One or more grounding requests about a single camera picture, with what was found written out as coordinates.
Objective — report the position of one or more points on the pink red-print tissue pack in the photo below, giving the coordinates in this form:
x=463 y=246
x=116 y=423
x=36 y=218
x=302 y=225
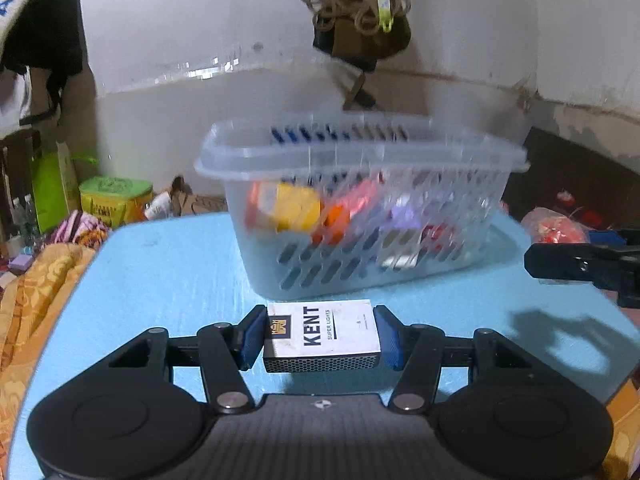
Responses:
x=436 y=237

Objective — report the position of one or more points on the white matchbox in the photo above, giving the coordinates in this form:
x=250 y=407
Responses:
x=325 y=335

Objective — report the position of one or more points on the orange box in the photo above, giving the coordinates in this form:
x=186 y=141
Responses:
x=290 y=207

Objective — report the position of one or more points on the yellow floral blanket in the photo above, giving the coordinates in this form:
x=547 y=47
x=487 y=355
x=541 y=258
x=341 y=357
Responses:
x=40 y=310

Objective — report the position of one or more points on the pink striped cloth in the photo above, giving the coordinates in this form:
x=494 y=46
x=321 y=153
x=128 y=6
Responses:
x=80 y=227

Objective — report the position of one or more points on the red snack packet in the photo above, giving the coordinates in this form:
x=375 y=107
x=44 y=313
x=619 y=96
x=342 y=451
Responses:
x=350 y=205

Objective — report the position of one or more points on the white jacket with blue letters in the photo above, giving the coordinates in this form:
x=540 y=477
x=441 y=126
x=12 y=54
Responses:
x=20 y=5

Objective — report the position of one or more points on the black garment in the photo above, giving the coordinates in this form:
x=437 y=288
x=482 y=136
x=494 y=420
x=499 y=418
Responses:
x=55 y=35

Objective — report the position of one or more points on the brown cardboard box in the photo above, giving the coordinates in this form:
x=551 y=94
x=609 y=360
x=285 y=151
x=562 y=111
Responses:
x=200 y=202

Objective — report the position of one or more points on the dark wooden headboard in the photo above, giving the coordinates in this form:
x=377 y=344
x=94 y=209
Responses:
x=575 y=170

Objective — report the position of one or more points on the red plastic bag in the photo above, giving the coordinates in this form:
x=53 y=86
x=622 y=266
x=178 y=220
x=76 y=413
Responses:
x=555 y=225

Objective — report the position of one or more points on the green paper bag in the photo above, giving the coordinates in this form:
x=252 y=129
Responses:
x=50 y=190

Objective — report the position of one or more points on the purple box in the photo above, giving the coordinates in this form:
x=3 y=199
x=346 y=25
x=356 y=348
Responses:
x=405 y=212

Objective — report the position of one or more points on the brown hanging bag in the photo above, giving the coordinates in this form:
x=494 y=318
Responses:
x=370 y=45

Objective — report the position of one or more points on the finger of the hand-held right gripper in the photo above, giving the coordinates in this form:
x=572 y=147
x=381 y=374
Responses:
x=607 y=236
x=565 y=262

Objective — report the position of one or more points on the yellow-green box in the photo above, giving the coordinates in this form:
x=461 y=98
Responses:
x=115 y=202

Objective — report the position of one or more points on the clear water bottle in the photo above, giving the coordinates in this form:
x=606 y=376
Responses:
x=31 y=215
x=18 y=220

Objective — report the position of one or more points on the small lilac box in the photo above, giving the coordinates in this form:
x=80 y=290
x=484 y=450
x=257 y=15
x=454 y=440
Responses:
x=21 y=263

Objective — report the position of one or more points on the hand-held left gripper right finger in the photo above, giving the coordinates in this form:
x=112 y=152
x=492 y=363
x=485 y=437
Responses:
x=391 y=337

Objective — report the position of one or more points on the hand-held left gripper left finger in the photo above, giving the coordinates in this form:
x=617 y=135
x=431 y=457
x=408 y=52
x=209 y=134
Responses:
x=252 y=337

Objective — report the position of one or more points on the clear plastic basket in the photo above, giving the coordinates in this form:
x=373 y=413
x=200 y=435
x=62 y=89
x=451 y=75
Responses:
x=260 y=265

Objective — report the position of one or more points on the white tube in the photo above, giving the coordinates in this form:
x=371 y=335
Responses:
x=157 y=206

